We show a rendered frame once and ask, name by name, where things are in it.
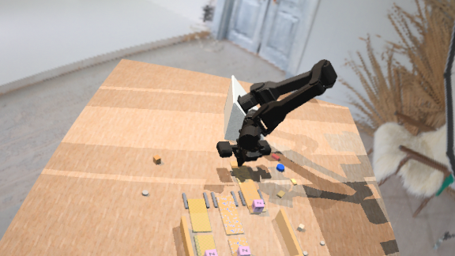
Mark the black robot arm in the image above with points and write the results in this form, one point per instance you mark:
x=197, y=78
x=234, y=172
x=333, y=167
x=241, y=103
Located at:
x=273, y=112

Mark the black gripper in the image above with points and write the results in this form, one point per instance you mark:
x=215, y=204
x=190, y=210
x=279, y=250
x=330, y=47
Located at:
x=226, y=150

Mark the purple cube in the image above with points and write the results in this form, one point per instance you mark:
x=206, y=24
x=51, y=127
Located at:
x=257, y=204

